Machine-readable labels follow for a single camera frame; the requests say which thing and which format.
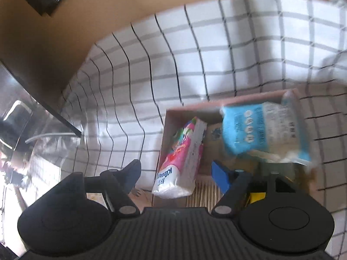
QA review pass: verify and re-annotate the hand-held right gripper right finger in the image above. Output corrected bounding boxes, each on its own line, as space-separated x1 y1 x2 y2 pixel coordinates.
211 160 301 218

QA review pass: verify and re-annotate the white checked bedsheet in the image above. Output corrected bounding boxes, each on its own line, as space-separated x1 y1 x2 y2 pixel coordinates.
58 0 347 260

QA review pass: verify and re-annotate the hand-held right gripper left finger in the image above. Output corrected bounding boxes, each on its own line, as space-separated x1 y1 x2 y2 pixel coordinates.
84 159 142 218

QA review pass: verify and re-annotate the black television screen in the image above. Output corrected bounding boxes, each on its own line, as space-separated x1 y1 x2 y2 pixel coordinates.
0 60 83 250

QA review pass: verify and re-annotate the pink cardboard box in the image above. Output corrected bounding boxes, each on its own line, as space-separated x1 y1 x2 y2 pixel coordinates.
152 88 318 209

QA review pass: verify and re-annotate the blue white soft packet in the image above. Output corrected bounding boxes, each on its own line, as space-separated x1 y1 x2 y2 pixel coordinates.
219 91 312 166

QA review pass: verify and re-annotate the pink tissue packet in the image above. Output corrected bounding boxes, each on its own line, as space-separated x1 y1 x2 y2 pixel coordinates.
152 116 208 199

